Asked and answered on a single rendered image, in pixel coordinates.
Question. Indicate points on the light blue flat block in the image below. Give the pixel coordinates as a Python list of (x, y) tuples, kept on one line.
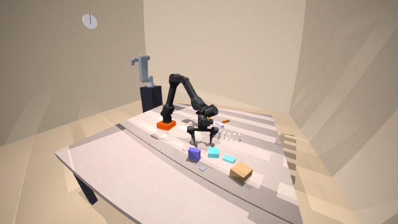
[(229, 159), (213, 152)]

